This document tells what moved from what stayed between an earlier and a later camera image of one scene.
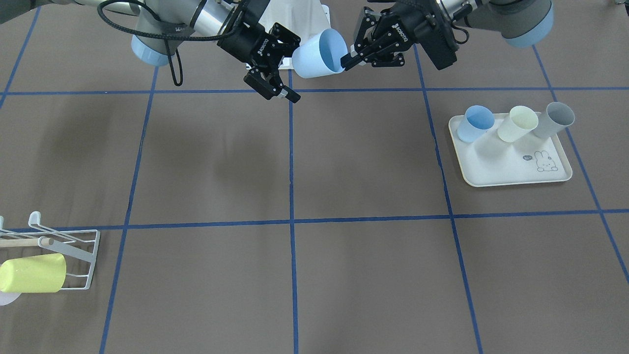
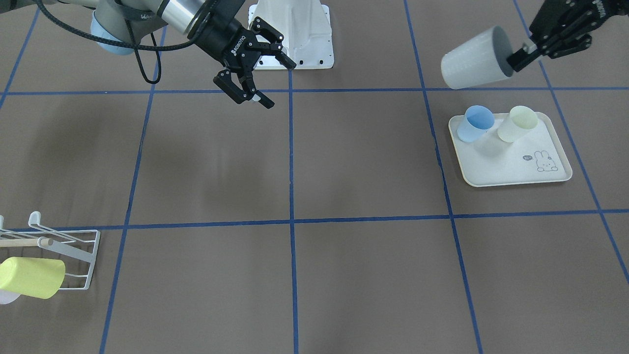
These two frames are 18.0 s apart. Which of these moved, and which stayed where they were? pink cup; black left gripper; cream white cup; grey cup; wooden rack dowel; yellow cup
Moved: black left gripper; grey cup
Stayed: pink cup; cream white cup; wooden rack dowel; yellow cup
